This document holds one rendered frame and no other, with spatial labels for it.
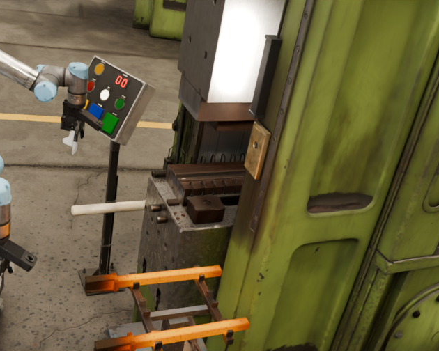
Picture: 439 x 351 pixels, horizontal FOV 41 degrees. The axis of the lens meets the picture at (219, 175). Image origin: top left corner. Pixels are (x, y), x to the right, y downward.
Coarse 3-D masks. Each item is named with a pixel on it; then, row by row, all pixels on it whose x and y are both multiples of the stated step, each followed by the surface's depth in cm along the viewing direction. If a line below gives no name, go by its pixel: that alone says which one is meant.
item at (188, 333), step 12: (204, 324) 167; (216, 324) 168; (228, 324) 169; (240, 324) 170; (132, 336) 158; (144, 336) 159; (156, 336) 160; (168, 336) 161; (180, 336) 162; (192, 336) 164; (204, 336) 166; (96, 348) 153; (108, 348) 154; (120, 348) 157; (132, 348) 156
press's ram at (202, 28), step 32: (192, 0) 204; (224, 0) 181; (256, 0) 185; (192, 32) 205; (224, 32) 187; (256, 32) 191; (192, 64) 207; (224, 64) 193; (256, 64) 198; (224, 96) 199
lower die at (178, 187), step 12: (168, 168) 235; (180, 168) 233; (192, 168) 235; (204, 168) 237; (216, 168) 238; (228, 168) 240; (240, 168) 242; (168, 180) 236; (180, 180) 224; (192, 180) 225; (204, 180) 228; (216, 180) 229; (228, 180) 231; (240, 180) 233; (180, 192) 224; (204, 192) 224; (216, 192) 227; (228, 192) 229
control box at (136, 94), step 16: (96, 64) 262; (96, 80) 261; (112, 80) 256; (128, 80) 251; (96, 96) 259; (112, 96) 254; (128, 96) 250; (144, 96) 250; (112, 112) 252; (128, 112) 248; (128, 128) 252
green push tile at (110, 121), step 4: (108, 116) 252; (112, 116) 251; (104, 120) 253; (108, 120) 252; (112, 120) 251; (116, 120) 249; (104, 124) 252; (108, 124) 251; (112, 124) 250; (116, 124) 250; (104, 128) 252; (108, 128) 251; (112, 128) 250; (108, 132) 250
